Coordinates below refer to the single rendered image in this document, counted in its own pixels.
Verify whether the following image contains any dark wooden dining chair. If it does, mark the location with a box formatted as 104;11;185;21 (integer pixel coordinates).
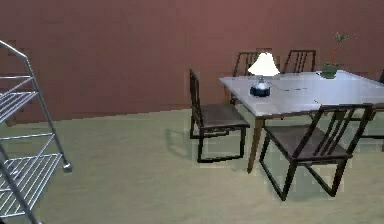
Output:
258;103;374;202
188;68;251;164
229;51;262;106
349;69;384;153
282;49;317;75

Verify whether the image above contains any white shade table lamp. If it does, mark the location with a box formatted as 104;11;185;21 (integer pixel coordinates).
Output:
247;52;281;98

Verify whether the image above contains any grey top dining table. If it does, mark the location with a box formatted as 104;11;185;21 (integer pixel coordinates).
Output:
218;69;384;174

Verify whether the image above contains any green potted house plant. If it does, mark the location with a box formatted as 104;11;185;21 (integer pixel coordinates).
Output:
320;31;351;80

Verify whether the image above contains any grey metal wire shelf rack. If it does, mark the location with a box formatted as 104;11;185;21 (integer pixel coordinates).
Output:
0;39;73;224

